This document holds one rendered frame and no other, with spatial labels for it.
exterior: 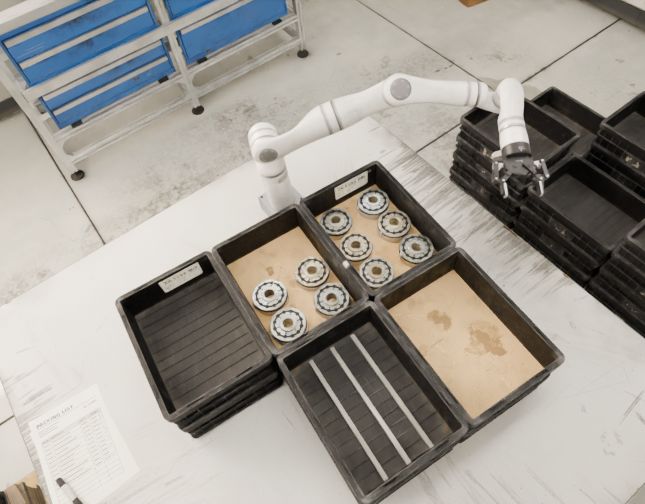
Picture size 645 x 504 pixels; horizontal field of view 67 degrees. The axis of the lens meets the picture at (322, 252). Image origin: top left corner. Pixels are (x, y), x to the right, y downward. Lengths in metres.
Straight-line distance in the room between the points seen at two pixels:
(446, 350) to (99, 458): 1.01
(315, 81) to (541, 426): 2.54
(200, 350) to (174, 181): 1.69
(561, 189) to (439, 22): 1.88
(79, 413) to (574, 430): 1.39
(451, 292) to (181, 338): 0.79
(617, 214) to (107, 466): 2.08
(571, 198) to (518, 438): 1.20
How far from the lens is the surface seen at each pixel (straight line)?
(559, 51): 3.76
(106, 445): 1.61
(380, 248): 1.53
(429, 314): 1.43
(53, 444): 1.69
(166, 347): 1.49
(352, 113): 1.48
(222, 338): 1.45
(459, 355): 1.40
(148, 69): 3.10
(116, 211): 3.00
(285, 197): 1.67
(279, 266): 1.52
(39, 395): 1.77
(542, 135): 2.42
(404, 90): 1.47
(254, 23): 3.30
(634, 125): 2.60
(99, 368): 1.70
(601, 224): 2.33
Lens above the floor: 2.12
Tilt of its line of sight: 58 degrees down
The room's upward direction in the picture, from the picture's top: 8 degrees counter-clockwise
